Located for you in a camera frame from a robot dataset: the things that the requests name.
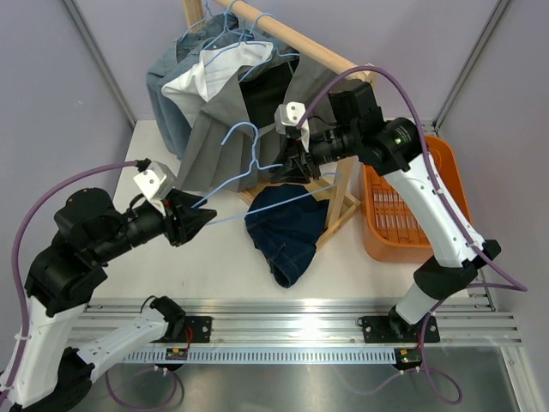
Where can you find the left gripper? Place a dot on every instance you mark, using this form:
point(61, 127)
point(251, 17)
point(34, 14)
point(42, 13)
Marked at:
point(179, 228)

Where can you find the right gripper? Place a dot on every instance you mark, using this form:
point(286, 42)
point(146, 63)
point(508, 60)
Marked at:
point(299, 166)

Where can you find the dark blue denim skirt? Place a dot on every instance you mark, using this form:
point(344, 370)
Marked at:
point(285, 223)

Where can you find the grey pleated skirt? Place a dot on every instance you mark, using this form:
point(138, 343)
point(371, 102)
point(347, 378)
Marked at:
point(218, 151)

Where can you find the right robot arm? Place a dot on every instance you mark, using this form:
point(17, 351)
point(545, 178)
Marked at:
point(396, 152)

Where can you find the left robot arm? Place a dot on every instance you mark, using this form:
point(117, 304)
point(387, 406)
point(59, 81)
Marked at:
point(52, 376)

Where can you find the light blue denim garment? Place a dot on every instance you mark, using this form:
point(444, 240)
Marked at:
point(175, 120)

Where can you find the white shirt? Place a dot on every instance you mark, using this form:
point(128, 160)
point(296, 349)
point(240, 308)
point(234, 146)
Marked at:
point(196, 82)

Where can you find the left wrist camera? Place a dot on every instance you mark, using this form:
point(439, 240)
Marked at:
point(154, 180)

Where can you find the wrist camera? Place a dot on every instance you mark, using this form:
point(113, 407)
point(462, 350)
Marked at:
point(290, 119)
point(154, 180)

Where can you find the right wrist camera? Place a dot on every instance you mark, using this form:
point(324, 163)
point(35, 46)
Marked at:
point(290, 119)

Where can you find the aluminium rail base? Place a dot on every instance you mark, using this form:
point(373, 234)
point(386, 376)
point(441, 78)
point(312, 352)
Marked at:
point(321, 332)

